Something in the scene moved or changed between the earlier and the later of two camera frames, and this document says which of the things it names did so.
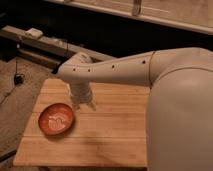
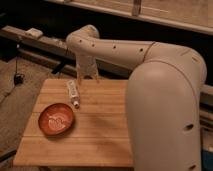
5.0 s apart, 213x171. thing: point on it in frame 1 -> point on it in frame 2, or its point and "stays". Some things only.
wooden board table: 115,134 stays
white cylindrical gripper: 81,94 -> 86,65
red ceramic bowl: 55,119 stays
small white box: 34,32 stays
